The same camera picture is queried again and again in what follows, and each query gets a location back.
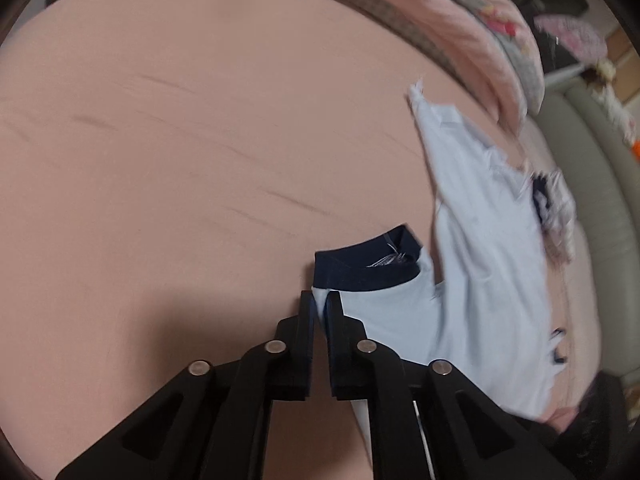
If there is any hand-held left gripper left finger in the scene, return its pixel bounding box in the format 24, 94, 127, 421
55, 290, 319, 480

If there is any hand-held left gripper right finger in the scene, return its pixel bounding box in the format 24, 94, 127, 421
325, 291, 576, 480

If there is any light blue navy-trim shirt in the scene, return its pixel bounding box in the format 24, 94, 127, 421
312, 79, 576, 466

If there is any folded pink printed garment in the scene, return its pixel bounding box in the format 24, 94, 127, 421
542, 170, 578, 263

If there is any pink bed sheet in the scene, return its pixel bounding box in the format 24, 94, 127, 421
0, 0, 606, 480

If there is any grey upholstered headboard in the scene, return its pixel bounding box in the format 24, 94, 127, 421
530, 80, 640, 376

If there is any white bunny plush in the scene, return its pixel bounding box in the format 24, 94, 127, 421
582, 57, 640, 143

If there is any folded pink quilt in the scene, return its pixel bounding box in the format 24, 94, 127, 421
265, 0, 546, 128

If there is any pink frilly garment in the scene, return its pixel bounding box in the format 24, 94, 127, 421
534, 14, 608, 63

